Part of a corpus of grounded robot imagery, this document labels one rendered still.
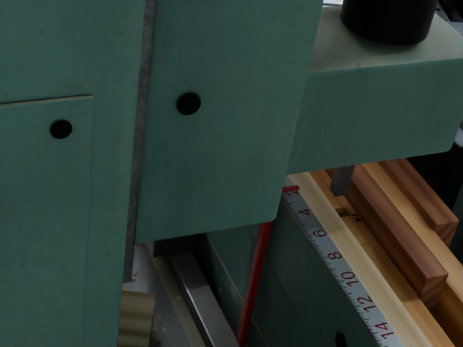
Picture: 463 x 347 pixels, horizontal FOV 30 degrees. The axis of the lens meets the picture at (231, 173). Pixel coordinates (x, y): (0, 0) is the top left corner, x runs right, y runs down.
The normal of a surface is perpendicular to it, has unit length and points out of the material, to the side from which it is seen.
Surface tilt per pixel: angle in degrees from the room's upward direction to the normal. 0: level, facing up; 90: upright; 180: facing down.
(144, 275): 0
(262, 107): 90
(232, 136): 90
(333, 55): 0
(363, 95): 90
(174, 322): 0
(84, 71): 90
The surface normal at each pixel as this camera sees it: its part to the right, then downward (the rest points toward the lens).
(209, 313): 0.14, -0.78
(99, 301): 0.37, 0.61
